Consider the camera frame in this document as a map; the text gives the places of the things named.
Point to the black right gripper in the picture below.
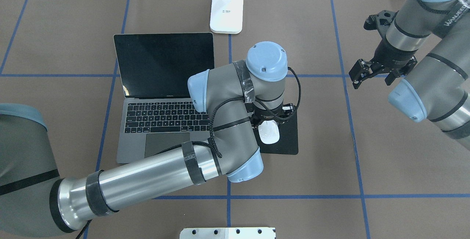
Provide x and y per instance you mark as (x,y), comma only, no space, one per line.
(390,54)

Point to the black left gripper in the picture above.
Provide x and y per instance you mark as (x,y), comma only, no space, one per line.
(265,115)

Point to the white computer mouse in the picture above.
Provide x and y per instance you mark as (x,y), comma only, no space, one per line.
(269,132)

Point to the grey laptop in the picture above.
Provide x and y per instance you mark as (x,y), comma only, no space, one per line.
(158,112)

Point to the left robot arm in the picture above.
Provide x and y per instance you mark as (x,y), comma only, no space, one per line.
(37,202)

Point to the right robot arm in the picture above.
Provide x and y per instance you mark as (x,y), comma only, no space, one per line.
(425,44)

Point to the black mouse pad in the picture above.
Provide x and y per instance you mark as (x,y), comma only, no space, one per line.
(288,142)

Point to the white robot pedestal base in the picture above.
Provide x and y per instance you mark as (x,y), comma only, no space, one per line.
(229,233)

